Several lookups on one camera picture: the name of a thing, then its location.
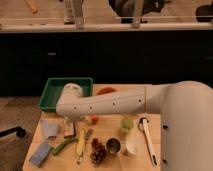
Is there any brown white eraser block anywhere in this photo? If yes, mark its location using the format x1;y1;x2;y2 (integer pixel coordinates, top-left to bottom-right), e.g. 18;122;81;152
64;123;75;138

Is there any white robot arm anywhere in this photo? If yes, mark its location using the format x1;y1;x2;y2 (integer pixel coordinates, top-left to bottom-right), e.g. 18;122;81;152
56;81;213;171

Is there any crumpled grey cloth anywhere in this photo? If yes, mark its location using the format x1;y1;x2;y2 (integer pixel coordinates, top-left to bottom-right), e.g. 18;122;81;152
41;120;60;139

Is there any yellow banana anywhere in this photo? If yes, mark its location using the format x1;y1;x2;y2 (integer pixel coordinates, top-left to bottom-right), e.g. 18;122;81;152
76;130;85;156

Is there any orange tomato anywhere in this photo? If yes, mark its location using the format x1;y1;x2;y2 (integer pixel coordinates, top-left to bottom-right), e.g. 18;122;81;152
90;115;99;124

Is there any green chili pepper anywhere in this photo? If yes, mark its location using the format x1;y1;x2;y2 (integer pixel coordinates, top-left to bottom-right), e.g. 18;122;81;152
52;137;77;156

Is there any green plastic tray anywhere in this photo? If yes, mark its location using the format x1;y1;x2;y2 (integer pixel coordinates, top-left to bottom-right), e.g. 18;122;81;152
39;77;93;113

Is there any dark grape bunch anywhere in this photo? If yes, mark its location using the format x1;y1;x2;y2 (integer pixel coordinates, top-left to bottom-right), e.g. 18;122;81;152
90;138;107;166

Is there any blue sponge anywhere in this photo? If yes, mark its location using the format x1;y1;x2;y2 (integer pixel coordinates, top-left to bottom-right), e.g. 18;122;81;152
29;143;53;167

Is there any red plate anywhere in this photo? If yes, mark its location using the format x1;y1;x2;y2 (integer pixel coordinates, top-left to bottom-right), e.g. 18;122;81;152
97;87;116;95

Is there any metal cup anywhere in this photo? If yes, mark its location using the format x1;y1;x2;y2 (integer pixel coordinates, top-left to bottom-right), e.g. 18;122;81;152
106;138;121;155

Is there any black chair base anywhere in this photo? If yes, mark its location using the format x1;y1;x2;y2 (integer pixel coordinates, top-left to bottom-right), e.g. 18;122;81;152
0;126;26;137

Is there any green apple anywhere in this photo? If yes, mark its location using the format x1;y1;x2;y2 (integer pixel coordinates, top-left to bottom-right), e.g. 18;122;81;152
120;118;134;134

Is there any white cup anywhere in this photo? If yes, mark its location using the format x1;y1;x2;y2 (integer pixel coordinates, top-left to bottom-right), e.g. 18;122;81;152
125;139;137;155

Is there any white railing beam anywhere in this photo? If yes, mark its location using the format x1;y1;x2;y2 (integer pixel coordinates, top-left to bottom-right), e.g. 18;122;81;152
0;18;213;34

